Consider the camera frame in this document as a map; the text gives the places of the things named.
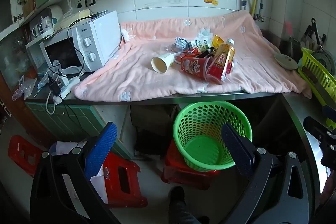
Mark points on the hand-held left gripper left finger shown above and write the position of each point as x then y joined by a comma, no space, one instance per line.
105,146

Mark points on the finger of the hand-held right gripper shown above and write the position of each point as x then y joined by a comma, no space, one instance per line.
326,145

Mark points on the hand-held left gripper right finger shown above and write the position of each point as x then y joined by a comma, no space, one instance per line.
236,150

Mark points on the green plastic basket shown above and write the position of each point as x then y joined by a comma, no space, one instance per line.
202,150

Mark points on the green base cabinet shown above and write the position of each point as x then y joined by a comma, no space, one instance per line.
68,119

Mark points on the red plastic stool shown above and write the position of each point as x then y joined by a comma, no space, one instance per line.
18,150
123,195
183,176

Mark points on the dark kitchen knife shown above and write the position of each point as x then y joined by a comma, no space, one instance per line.
319,87

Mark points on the white power strip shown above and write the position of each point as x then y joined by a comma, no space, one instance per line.
69,86

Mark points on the person's dark shoe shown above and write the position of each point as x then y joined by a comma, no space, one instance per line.
177,200

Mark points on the black charger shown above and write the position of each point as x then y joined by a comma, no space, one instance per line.
54,87

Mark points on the yellow-green dish rack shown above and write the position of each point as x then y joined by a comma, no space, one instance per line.
315,66

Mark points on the pink flower blanket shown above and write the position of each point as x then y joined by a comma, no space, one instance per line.
147,77

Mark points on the dark round pan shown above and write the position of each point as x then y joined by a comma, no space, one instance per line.
324,61

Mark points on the yellow tea bottle red label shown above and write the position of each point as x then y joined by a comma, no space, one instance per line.
223,58

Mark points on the small grey dish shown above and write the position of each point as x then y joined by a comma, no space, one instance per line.
286,61

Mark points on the red plastic cup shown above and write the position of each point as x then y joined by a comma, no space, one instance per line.
193,66

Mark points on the clear plastic bag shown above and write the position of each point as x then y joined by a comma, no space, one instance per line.
53,65
25,87

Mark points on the white paper cup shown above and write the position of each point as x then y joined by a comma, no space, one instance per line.
166,61

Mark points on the white microwave oven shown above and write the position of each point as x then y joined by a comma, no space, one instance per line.
89,40

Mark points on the red snack wrapper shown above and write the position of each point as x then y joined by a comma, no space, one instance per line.
187,54

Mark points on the orange drink bottle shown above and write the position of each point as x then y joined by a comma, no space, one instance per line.
217,41

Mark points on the white milk carton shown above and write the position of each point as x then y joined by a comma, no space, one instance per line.
200,45

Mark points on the crumpled white paper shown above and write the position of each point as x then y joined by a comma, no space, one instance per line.
180,42

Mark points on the cream plastic tray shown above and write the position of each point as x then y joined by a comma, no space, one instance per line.
76,18

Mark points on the white mug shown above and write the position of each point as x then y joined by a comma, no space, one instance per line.
35,30

